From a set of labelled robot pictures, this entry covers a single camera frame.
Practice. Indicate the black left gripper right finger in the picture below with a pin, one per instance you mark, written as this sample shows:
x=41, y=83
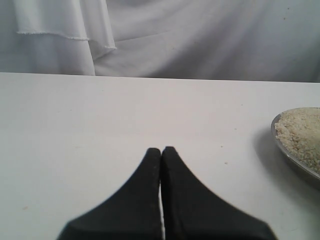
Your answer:
x=193, y=212

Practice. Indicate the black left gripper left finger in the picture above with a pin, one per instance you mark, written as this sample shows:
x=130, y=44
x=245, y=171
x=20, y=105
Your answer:
x=131, y=213

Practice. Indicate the rice heap on plate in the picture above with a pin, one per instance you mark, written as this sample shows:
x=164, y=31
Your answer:
x=299, y=132

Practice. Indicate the round metal plate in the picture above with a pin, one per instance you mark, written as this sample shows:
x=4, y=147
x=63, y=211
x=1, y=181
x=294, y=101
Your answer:
x=300, y=169

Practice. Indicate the white backdrop cloth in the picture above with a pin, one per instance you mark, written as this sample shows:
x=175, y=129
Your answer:
x=256, y=40

